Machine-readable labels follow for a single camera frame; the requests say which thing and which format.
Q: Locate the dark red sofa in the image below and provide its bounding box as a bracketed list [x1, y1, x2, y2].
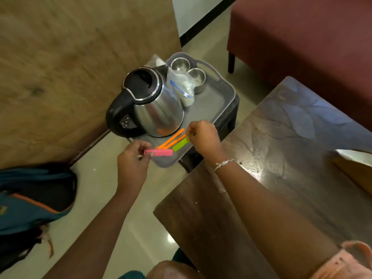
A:
[226, 0, 372, 132]

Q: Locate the pink sachet stick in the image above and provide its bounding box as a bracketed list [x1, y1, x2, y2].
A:
[144, 149, 174, 157]

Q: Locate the green sachet stick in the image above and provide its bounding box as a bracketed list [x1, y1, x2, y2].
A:
[172, 136, 191, 152]

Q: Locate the steel electric kettle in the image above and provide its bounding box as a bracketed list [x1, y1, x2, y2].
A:
[105, 66, 185, 139]

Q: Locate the grey plastic tray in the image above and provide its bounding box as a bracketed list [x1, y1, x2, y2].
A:
[136, 52, 237, 169]

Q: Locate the person's left forearm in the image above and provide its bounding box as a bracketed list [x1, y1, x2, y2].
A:
[43, 189, 146, 279]

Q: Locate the person's left hand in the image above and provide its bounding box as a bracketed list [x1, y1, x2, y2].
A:
[116, 141, 153, 195]

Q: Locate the person's right hand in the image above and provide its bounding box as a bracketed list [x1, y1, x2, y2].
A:
[185, 120, 231, 168]

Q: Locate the silver chain bracelet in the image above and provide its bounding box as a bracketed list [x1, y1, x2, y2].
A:
[214, 159, 235, 171]

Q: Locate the small steel cup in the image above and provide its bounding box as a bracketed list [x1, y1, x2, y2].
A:
[170, 57, 191, 72]
[187, 67, 207, 95]

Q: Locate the black side table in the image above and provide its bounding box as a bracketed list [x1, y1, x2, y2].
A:
[177, 93, 240, 173]

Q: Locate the pink sleeve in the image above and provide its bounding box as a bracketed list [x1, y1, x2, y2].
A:
[310, 240, 372, 279]

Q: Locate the clear zip bag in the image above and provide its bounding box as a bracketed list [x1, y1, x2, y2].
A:
[166, 65, 196, 108]

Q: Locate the person's right forearm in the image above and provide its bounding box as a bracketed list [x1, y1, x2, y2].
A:
[214, 159, 343, 279]

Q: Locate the brown wooden panel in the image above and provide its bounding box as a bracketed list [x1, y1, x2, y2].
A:
[0, 0, 182, 171]

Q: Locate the orange sachet stick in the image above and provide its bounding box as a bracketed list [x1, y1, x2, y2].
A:
[163, 134, 188, 150]
[156, 128, 185, 150]

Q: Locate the teal and black backpack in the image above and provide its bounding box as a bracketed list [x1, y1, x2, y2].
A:
[0, 162, 78, 273]

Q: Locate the white paper packet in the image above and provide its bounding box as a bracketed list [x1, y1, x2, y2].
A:
[144, 54, 168, 69]

